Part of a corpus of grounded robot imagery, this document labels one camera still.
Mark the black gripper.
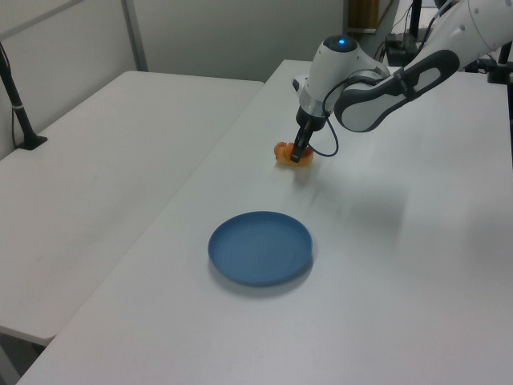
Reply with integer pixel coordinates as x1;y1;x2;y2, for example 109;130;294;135
289;105;326;164

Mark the orange glazed bread roll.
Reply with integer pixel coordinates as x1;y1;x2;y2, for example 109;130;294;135
273;140;314;168

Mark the blue round plate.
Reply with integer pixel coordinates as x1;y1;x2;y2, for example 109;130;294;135
207;210;314;289

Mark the black electronics box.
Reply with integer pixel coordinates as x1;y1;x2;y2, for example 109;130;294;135
385;33;421;62

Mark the black upright pole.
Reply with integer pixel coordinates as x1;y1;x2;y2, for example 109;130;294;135
409;0;423;38

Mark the white side table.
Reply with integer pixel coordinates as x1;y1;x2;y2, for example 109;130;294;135
0;70;265;347

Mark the black pole with foot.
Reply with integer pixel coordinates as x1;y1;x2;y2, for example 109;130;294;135
0;39;49;151

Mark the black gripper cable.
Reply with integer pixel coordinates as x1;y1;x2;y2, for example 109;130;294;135
309;75;386;159

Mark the black camera stand clamp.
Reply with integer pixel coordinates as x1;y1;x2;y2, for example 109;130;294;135
464;38;513;84

